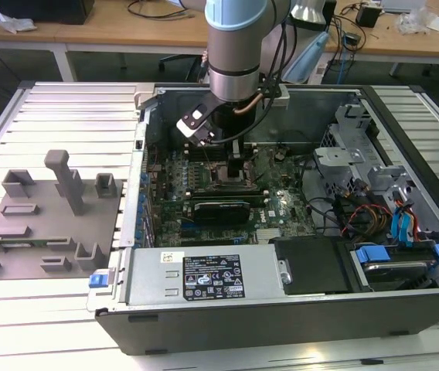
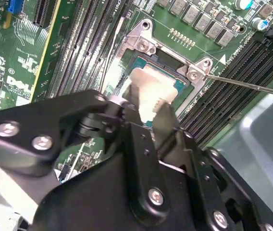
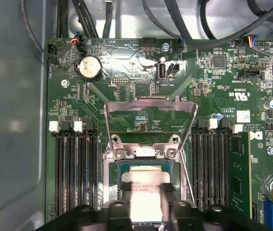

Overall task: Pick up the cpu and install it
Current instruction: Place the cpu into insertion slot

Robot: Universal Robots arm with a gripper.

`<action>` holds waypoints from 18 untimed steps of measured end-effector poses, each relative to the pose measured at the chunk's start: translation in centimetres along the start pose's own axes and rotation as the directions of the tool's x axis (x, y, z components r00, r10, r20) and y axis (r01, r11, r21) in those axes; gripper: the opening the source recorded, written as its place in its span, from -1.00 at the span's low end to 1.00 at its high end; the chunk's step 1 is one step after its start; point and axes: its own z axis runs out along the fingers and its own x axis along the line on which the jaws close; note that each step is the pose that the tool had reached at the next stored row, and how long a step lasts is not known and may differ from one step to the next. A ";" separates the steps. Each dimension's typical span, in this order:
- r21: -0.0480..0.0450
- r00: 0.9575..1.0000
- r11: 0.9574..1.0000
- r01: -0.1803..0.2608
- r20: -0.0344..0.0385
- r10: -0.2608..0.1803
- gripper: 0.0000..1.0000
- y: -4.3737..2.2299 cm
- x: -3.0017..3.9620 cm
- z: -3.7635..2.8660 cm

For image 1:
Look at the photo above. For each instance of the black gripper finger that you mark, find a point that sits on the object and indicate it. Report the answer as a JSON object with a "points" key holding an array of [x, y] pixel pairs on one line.
{"points": [[235, 170]]}

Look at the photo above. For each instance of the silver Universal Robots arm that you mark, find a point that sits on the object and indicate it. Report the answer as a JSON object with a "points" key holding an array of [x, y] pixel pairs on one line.
{"points": [[235, 46]]}

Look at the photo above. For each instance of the CPU socket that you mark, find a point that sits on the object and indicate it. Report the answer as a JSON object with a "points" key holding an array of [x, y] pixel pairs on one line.
{"points": [[215, 183]]}

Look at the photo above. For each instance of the black RAM slot bank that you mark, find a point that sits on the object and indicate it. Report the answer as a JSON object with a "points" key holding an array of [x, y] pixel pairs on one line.
{"points": [[227, 193], [247, 154]]}

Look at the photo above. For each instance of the black graphics card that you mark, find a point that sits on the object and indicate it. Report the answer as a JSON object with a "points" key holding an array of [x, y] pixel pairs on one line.
{"points": [[221, 212]]}

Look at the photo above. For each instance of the round coin battery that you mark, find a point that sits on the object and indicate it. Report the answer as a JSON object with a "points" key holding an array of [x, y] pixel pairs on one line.
{"points": [[280, 155]]}

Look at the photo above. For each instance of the green motherboard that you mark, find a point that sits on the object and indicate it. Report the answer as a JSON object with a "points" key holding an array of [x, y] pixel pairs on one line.
{"points": [[289, 208]]}

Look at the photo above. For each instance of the silver chipset heatsink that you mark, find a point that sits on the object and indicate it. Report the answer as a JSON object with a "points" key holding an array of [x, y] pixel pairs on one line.
{"points": [[269, 235]]}

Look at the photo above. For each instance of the black office chair base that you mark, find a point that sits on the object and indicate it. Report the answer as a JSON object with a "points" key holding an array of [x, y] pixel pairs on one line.
{"points": [[177, 60]]}

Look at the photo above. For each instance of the metal drive cage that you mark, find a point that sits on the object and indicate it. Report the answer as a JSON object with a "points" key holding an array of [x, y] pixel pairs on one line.
{"points": [[343, 156]]}

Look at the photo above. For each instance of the black plastic shroud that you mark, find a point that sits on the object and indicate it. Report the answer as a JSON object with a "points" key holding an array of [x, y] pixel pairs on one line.
{"points": [[312, 266]]}

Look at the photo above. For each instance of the grey power supply unit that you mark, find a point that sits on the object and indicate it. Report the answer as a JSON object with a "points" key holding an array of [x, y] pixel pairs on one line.
{"points": [[150, 278]]}

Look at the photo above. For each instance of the small black adapter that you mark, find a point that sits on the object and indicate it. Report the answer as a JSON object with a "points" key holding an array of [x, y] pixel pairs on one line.
{"points": [[351, 39]]}

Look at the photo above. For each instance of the wooden desk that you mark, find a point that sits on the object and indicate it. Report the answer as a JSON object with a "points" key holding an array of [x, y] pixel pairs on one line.
{"points": [[107, 35]]}

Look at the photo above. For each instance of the black open PC case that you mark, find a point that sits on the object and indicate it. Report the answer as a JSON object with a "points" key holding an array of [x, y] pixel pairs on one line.
{"points": [[242, 328]]}

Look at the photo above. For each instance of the small black box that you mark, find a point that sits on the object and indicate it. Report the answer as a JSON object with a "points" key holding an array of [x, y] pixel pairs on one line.
{"points": [[368, 16]]}

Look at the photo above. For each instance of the blue case latch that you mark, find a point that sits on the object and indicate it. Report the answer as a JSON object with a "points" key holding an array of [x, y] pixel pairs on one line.
{"points": [[99, 280]]}

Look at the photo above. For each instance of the hard disk in blue carrier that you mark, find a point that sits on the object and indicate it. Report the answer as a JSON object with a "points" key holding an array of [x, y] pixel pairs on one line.
{"points": [[393, 270]]}

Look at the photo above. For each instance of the grey parts rack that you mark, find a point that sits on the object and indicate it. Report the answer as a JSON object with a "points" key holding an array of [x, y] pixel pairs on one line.
{"points": [[61, 239]]}

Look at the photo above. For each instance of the grey laptop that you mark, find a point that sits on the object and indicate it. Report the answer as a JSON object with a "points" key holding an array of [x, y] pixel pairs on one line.
{"points": [[401, 4]]}

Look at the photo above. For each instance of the clear plastic bags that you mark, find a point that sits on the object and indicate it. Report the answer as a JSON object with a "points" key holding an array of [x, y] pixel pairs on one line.
{"points": [[412, 21]]}

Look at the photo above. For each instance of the green RAM stick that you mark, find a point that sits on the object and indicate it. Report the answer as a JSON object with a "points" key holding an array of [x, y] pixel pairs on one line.
{"points": [[22, 244]]}

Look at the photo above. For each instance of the black desk device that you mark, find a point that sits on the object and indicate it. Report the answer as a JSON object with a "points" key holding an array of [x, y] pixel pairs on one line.
{"points": [[30, 9]]}

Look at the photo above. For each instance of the crumpled white plastic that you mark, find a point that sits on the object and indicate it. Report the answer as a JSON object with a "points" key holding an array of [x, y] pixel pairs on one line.
{"points": [[14, 23]]}

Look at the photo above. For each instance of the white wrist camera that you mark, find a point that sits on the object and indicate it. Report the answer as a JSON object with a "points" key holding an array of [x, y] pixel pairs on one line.
{"points": [[190, 125]]}

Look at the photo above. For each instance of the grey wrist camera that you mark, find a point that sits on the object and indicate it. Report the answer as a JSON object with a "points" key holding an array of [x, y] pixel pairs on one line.
{"points": [[281, 96]]}

